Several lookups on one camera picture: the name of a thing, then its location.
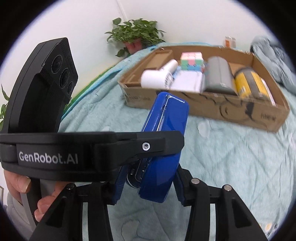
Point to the large leafy green plant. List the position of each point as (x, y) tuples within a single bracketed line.
[(3, 111)]

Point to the potted plant red pot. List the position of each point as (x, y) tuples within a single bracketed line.
[(136, 30)]

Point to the white rounded case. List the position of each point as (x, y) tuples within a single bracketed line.
[(187, 81)]

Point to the person's left hand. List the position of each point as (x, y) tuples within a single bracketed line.
[(18, 183)]

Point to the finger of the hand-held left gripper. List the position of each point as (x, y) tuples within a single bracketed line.
[(161, 141)]

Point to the small orange-white can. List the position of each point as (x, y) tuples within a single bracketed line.
[(229, 42)]

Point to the light blue bundled duvet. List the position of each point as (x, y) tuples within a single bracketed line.
[(272, 55)]

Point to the shallow cardboard box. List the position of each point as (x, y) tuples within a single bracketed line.
[(208, 106)]

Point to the long narrow cardboard box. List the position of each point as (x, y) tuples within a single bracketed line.
[(159, 59)]

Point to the blue stapler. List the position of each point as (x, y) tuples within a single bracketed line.
[(168, 115)]

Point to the white cylinder tube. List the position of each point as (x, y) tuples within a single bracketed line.
[(155, 76)]

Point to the glass jar yellow label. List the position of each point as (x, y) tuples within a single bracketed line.
[(247, 83)]

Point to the silver metal tumbler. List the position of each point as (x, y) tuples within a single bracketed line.
[(219, 74)]

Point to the green mat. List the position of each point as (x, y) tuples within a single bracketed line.
[(92, 88)]

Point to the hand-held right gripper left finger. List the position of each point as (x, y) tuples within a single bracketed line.
[(119, 187)]

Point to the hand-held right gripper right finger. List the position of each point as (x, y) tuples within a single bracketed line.
[(180, 192)]

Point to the pastel puzzle cube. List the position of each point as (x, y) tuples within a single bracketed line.
[(192, 60)]

